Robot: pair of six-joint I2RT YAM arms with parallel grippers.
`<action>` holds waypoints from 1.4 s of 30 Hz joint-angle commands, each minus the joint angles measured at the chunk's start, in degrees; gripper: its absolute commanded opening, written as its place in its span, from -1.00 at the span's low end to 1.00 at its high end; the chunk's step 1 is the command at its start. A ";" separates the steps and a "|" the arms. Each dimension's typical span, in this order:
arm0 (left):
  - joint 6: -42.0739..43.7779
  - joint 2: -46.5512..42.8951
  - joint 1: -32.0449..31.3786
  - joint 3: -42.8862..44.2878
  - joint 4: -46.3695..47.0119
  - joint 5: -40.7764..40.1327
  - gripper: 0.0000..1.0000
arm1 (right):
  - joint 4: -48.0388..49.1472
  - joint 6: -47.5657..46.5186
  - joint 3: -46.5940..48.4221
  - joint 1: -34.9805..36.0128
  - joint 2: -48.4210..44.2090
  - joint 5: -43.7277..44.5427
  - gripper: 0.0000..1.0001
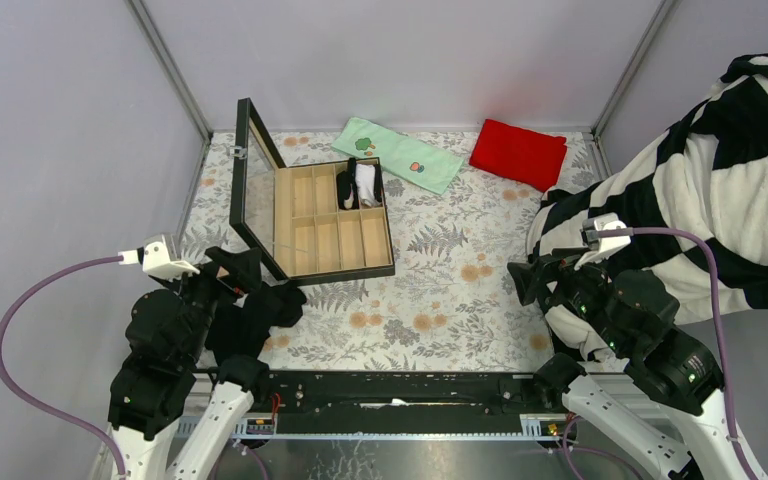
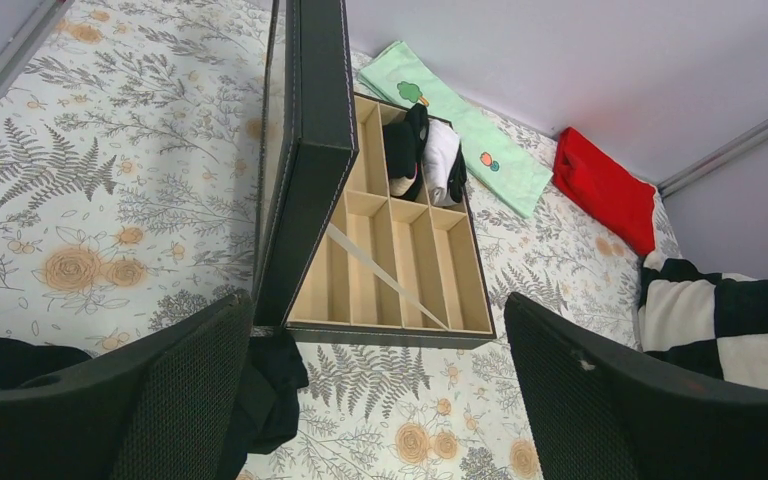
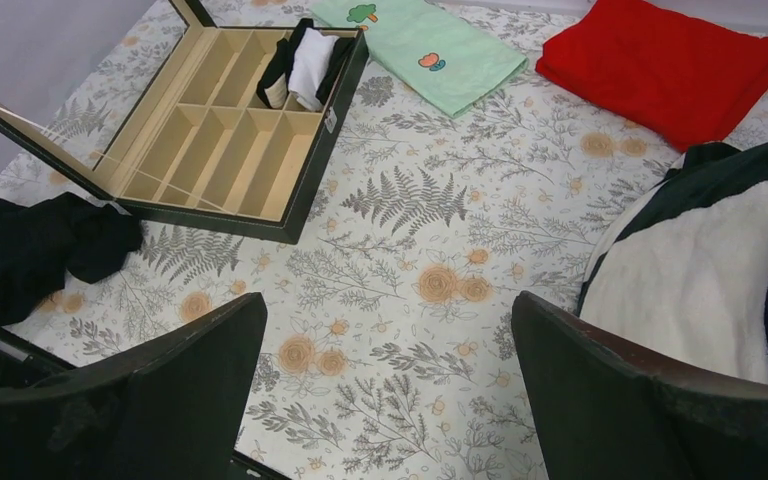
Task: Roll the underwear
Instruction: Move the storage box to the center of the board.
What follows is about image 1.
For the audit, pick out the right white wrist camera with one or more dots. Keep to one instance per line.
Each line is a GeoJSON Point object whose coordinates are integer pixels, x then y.
{"type": "Point", "coordinates": [603, 236]}

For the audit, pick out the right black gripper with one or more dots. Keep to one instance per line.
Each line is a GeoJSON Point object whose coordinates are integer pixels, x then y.
{"type": "Point", "coordinates": [527, 277]}

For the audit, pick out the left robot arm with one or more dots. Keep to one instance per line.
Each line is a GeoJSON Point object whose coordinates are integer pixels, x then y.
{"type": "Point", "coordinates": [166, 336]}

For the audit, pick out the black wooden compartment box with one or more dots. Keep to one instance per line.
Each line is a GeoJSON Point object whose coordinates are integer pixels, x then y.
{"type": "Point", "coordinates": [291, 214]}

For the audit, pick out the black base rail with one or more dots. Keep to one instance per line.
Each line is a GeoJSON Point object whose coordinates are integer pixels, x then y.
{"type": "Point", "coordinates": [403, 403]}

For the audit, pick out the white rolled cloth in box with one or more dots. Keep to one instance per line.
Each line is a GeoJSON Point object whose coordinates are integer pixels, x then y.
{"type": "Point", "coordinates": [368, 182]}

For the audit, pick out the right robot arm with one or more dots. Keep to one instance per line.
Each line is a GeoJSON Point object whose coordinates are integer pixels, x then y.
{"type": "Point", "coordinates": [634, 315]}

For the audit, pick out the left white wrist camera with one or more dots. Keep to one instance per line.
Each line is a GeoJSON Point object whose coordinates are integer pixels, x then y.
{"type": "Point", "coordinates": [160, 258]}

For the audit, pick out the black white checkered blanket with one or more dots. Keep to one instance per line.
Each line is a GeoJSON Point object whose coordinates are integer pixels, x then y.
{"type": "Point", "coordinates": [700, 190]}

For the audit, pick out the black underwear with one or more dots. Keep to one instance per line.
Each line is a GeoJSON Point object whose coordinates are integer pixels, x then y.
{"type": "Point", "coordinates": [244, 330]}

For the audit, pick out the red folded cloth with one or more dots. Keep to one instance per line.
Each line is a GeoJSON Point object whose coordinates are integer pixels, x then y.
{"type": "Point", "coordinates": [519, 154]}

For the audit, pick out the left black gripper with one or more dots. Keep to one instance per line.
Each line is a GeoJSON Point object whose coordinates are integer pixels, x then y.
{"type": "Point", "coordinates": [245, 268]}

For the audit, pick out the black rolled sock in box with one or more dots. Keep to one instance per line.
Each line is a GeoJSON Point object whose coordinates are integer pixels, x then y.
{"type": "Point", "coordinates": [346, 187]}

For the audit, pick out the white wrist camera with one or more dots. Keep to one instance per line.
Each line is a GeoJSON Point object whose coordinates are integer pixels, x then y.
{"type": "Point", "coordinates": [603, 236]}
{"type": "Point", "coordinates": [160, 258]}

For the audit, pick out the light green printed cloth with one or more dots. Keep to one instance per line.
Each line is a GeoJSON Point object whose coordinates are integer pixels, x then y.
{"type": "Point", "coordinates": [426, 166]}

